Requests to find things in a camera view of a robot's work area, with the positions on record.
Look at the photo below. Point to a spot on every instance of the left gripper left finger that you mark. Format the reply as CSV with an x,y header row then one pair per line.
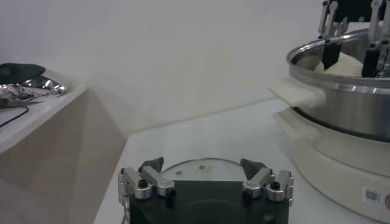
x,y
152,181

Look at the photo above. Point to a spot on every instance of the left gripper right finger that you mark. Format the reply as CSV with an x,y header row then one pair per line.
x,y
259,181

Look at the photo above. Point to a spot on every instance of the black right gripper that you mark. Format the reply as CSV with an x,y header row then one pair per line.
x,y
356,10

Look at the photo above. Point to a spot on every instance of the stainless steel steamer basket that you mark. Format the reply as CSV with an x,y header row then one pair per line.
x,y
350,106

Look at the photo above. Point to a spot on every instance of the stainless steel steamer pot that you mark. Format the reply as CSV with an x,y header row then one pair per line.
x,y
335,170

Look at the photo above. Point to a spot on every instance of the round glass pot lid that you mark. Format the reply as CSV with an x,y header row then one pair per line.
x,y
207,170

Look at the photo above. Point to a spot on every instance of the white side table with mouse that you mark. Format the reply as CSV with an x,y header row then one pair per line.
x,y
61,137

